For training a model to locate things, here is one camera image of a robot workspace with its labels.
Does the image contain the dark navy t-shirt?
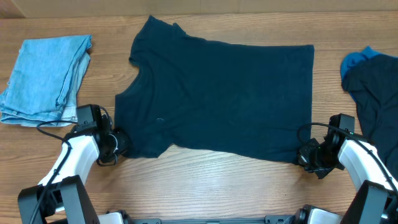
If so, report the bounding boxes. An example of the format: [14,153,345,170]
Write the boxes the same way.
[114,16,315,164]

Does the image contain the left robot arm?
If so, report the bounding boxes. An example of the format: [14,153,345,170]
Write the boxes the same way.
[17,105,132,224]

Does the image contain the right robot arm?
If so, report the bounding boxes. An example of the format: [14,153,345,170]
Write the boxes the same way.
[288,114,397,224]

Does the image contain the folded light blue jeans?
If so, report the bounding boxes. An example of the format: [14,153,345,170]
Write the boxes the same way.
[1,35,92,127]

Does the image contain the blue garment under pile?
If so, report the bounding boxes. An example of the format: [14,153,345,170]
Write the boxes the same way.
[340,46,381,80]

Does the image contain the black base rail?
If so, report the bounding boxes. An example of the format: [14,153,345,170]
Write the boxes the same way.
[123,215,306,224]

